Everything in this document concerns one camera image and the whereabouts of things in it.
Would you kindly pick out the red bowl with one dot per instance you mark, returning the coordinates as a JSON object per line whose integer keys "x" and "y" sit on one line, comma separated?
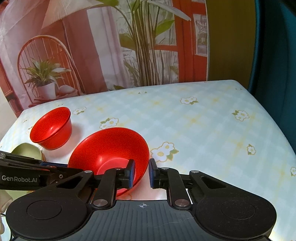
{"x": 111, "y": 148}
{"x": 53, "y": 129}

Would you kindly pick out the floral plaid tablecloth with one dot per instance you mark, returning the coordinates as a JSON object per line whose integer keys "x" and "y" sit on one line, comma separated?
{"x": 216, "y": 127}

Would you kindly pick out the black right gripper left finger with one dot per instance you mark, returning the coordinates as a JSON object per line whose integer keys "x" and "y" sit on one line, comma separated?
{"x": 106, "y": 185}

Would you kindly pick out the printed room backdrop curtain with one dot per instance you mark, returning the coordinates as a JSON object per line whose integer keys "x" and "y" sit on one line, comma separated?
{"x": 57, "y": 49}

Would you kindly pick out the teal fabric curtain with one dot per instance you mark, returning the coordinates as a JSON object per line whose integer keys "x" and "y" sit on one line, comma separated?
{"x": 272, "y": 80}

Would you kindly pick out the far green square plate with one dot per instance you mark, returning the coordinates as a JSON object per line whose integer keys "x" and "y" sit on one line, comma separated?
{"x": 29, "y": 150}

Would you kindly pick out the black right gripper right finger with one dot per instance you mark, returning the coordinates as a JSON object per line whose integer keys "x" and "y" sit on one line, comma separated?
{"x": 173, "y": 182}

